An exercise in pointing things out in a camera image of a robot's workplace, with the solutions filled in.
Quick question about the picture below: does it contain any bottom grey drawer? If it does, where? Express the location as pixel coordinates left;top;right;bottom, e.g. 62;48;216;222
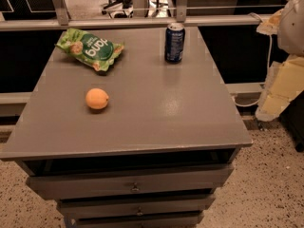
66;211;203;228

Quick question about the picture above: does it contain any grey drawer cabinet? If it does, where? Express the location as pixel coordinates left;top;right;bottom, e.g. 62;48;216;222
0;26;254;228

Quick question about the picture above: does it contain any blue pepsi can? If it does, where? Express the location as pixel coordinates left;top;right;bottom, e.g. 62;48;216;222
164;23;185;64

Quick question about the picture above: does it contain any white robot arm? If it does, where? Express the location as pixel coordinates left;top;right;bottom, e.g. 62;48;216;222
256;0;304;122

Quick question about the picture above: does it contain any middle grey drawer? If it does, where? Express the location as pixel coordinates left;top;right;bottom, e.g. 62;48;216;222
58;194;215;219

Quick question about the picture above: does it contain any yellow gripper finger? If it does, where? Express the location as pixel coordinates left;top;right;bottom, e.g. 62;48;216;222
256;9;283;35
255;56;304;122

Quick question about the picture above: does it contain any grey drawer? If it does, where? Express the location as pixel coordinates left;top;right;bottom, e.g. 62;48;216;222
27;164;234;200
66;211;203;228
58;194;215;219

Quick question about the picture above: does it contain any black office chair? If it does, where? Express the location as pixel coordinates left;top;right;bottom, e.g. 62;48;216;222
102;0;132;18

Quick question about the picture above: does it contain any top grey drawer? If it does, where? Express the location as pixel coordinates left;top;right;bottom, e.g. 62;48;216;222
27;164;234;200

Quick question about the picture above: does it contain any orange fruit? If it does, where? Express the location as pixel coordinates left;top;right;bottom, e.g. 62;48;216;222
85;88;109;109

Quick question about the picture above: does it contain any green chip bag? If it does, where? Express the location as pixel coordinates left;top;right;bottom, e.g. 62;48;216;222
56;28;124;73

